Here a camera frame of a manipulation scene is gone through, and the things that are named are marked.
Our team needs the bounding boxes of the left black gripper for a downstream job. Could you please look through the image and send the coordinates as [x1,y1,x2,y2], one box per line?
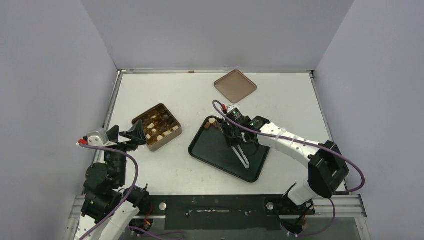
[104,119,146,186]

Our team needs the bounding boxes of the metal tongs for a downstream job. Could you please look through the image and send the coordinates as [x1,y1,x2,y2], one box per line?
[231,145,250,169]

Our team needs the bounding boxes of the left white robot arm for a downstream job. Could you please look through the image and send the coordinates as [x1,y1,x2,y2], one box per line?
[74,120,153,240]

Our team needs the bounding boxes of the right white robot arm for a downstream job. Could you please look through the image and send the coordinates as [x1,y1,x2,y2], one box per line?
[221,105,349,214]

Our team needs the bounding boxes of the gold chocolate box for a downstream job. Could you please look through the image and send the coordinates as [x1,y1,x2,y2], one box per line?
[131,103,183,152]

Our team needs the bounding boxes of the black plastic tray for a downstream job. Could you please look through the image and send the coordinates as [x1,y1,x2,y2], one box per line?
[188,116,270,183]

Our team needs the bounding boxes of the brown box lid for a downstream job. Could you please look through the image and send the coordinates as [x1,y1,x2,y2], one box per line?
[213,69,257,104]

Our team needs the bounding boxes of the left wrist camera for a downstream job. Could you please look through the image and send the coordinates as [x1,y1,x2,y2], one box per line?
[77,128,109,147]

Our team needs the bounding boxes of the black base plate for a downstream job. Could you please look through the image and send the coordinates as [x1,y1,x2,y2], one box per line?
[150,194,301,231]

